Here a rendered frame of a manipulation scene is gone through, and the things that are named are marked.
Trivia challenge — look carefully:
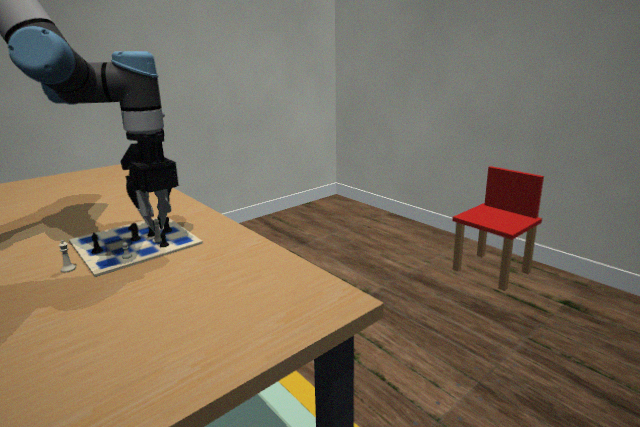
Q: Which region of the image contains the blue and cream chessboard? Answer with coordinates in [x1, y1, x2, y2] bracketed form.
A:
[69, 218, 203, 277]

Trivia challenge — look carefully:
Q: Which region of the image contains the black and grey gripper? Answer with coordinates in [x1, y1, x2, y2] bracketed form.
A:
[125, 129, 179, 231]

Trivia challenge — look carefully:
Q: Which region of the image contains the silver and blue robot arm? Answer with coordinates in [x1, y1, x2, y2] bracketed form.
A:
[0, 0, 165, 135]

